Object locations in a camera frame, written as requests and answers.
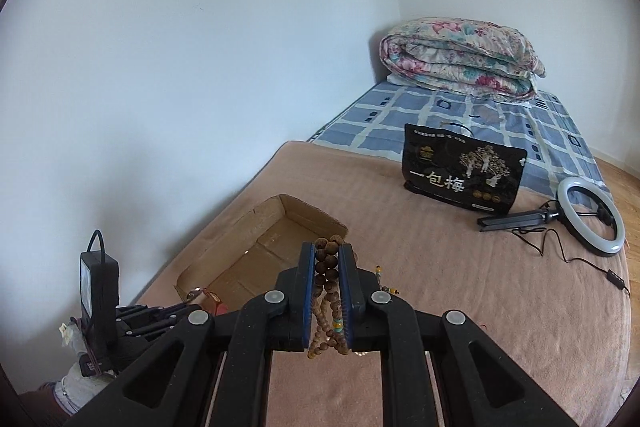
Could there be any brown wooden bead mala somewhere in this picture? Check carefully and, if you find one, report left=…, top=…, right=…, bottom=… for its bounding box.
left=305, top=233, right=402, bottom=361

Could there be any left hand in glove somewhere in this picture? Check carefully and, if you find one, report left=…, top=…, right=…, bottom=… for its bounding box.
left=53, top=323, right=116, bottom=416

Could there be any open cardboard box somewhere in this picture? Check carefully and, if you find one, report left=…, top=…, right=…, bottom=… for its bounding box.
left=175, top=194, right=348, bottom=311

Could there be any black folded tripod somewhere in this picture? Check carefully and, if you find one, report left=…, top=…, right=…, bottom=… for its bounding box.
left=476, top=204, right=561, bottom=232

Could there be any blue checked bed sheet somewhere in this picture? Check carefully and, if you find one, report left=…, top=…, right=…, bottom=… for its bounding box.
left=310, top=81, right=608, bottom=195

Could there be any folded floral quilt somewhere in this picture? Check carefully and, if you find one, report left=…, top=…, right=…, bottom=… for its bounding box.
left=378, top=17, right=546, bottom=103

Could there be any black ring light cable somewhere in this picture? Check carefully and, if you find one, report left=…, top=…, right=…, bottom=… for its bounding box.
left=514, top=225, right=633, bottom=295

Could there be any white ring light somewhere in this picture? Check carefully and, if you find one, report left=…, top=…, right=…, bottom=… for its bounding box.
left=556, top=176, right=626, bottom=257

